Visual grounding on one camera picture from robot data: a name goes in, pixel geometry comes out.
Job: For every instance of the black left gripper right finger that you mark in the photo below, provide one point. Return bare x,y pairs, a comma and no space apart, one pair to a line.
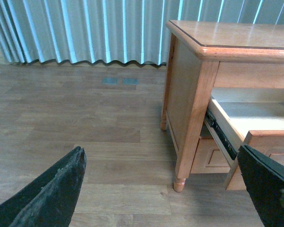
264,180

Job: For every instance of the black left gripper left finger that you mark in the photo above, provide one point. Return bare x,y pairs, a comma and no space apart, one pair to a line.
49,200

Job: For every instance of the wooden drawer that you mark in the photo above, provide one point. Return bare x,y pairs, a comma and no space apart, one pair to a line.
208,158
233,124

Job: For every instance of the wooden nightstand cabinet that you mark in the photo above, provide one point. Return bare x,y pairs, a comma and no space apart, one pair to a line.
230,62

